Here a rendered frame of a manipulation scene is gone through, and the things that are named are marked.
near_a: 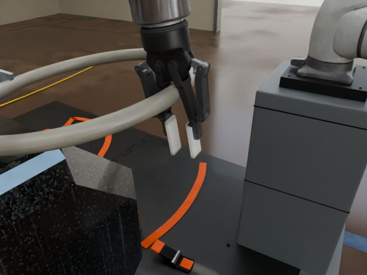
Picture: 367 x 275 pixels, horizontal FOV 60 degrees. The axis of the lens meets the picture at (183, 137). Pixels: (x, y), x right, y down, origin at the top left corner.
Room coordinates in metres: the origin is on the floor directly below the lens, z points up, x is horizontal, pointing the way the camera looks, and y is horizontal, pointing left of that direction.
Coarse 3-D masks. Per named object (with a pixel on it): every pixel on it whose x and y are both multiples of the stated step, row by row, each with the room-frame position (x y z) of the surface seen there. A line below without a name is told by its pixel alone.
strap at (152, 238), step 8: (72, 120) 2.27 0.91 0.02; (80, 120) 2.27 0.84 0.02; (104, 144) 1.91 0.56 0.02; (104, 152) 1.80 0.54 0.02; (200, 168) 1.62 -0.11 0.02; (200, 176) 1.54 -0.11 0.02; (200, 184) 1.46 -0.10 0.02; (192, 192) 1.39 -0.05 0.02; (192, 200) 1.32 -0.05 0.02; (184, 208) 1.26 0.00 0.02; (176, 216) 1.20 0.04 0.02; (168, 224) 1.14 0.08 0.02; (160, 232) 1.09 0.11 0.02; (144, 240) 1.04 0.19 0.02; (152, 240) 1.04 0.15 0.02
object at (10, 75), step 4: (0, 72) 0.71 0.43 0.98; (4, 72) 0.71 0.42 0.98; (8, 72) 0.72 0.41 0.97; (0, 76) 0.72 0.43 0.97; (4, 76) 0.71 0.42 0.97; (8, 76) 0.71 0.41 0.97; (12, 76) 0.71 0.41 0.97; (0, 80) 0.72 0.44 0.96; (4, 80) 0.71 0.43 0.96; (12, 92) 0.71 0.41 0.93; (4, 96) 0.68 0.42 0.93
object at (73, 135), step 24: (48, 72) 0.78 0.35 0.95; (192, 72) 0.56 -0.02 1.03; (0, 96) 0.66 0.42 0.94; (168, 96) 0.46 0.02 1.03; (96, 120) 0.40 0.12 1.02; (120, 120) 0.40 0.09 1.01; (144, 120) 0.43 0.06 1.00; (0, 144) 0.37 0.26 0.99; (24, 144) 0.37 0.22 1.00; (48, 144) 0.37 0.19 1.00; (72, 144) 0.37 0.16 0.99
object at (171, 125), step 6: (168, 120) 0.50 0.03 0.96; (174, 120) 0.51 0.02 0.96; (168, 126) 0.49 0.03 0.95; (174, 126) 0.51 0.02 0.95; (168, 132) 0.49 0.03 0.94; (174, 132) 0.50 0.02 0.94; (168, 138) 0.49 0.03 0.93; (174, 138) 0.50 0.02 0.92; (174, 144) 0.50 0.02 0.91; (180, 144) 0.51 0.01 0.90; (174, 150) 0.49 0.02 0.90
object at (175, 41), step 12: (180, 24) 0.48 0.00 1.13; (144, 36) 0.48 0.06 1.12; (156, 36) 0.47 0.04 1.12; (168, 36) 0.47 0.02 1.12; (180, 36) 0.47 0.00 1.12; (144, 48) 0.49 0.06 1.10; (156, 48) 0.47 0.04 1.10; (168, 48) 0.46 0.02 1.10; (180, 48) 0.47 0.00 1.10; (156, 60) 0.50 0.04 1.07; (168, 60) 0.49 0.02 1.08; (180, 60) 0.48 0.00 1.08; (168, 72) 0.49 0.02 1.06; (180, 72) 0.48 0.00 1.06
